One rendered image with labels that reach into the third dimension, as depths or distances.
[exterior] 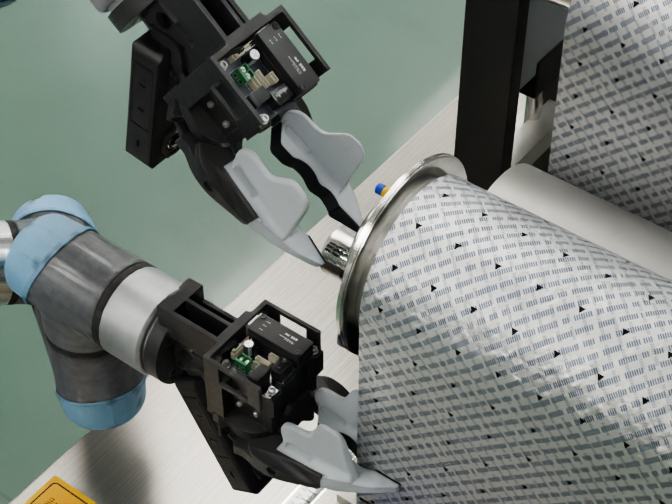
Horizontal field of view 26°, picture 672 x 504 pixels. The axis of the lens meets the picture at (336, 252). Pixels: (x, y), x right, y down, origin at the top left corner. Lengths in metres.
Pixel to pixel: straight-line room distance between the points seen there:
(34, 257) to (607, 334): 0.48
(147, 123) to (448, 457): 0.30
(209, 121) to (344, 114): 2.09
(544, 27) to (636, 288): 0.42
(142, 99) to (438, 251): 0.23
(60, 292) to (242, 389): 0.17
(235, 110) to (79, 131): 2.12
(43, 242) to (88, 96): 1.98
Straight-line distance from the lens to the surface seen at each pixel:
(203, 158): 0.95
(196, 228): 2.80
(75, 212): 1.33
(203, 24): 0.92
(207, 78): 0.91
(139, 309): 1.09
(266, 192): 0.95
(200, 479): 1.29
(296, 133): 0.98
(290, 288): 1.44
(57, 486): 1.28
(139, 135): 1.02
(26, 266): 1.16
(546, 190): 1.05
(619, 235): 1.03
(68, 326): 1.15
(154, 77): 0.97
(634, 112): 1.04
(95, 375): 1.20
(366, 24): 3.28
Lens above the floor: 1.94
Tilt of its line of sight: 45 degrees down
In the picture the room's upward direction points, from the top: straight up
